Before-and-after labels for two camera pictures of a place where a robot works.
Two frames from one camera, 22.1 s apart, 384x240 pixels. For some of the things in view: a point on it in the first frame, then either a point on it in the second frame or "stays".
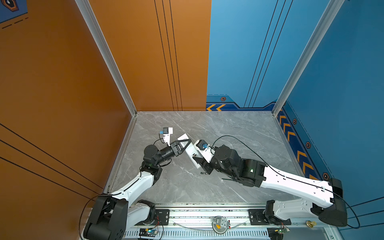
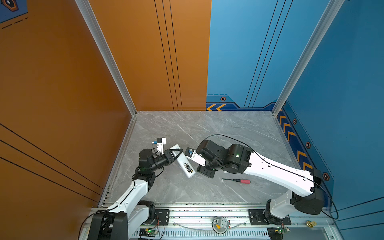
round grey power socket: (220, 224) stays
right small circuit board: (283, 230) stays
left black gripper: (174, 147) -> (168, 157)
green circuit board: (148, 232) stays
